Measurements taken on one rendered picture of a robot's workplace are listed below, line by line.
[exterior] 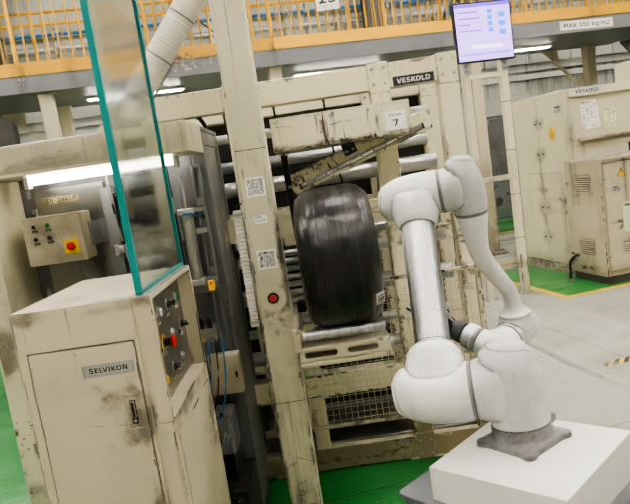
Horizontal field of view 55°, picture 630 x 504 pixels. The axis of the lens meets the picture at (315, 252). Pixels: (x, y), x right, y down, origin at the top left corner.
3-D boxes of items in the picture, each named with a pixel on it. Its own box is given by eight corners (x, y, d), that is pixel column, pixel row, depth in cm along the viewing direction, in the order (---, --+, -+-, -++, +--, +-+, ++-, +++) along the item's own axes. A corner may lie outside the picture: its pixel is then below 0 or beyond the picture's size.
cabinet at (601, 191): (610, 286, 598) (599, 159, 581) (572, 277, 654) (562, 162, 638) (687, 269, 616) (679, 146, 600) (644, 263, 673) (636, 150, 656)
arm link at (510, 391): (556, 430, 151) (541, 345, 149) (481, 436, 156) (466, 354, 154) (548, 405, 166) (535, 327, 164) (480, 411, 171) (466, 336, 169)
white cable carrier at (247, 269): (251, 327, 246) (232, 211, 240) (252, 324, 251) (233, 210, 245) (262, 325, 246) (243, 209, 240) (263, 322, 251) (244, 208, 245)
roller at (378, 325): (301, 345, 240) (299, 338, 237) (300, 335, 243) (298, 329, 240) (388, 332, 240) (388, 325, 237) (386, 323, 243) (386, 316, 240)
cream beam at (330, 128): (274, 153, 262) (268, 119, 260) (277, 155, 286) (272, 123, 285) (413, 132, 261) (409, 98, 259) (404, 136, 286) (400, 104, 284)
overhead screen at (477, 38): (458, 64, 572) (451, 3, 565) (456, 65, 577) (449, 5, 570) (515, 57, 585) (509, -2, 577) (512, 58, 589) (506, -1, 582)
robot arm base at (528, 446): (583, 428, 161) (580, 408, 160) (531, 463, 149) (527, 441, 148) (525, 415, 176) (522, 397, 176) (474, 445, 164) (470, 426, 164)
